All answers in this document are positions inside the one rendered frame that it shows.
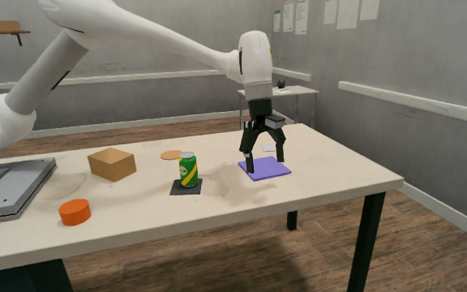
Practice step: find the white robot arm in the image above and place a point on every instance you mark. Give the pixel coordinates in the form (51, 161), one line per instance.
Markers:
(105, 20)

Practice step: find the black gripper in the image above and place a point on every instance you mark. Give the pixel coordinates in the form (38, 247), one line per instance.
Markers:
(253, 128)

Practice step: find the green and yellow drink can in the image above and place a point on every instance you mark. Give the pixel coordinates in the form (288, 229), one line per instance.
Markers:
(188, 169)

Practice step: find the tan round disc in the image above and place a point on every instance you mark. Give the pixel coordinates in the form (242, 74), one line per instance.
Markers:
(171, 155)

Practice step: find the orange short cylinder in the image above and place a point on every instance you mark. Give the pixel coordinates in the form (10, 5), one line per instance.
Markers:
(75, 212)

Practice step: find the tan cardboard box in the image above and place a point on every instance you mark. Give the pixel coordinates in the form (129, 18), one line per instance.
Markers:
(112, 164)

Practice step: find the dark grey square slate coaster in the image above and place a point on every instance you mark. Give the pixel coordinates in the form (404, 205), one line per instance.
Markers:
(179, 189)

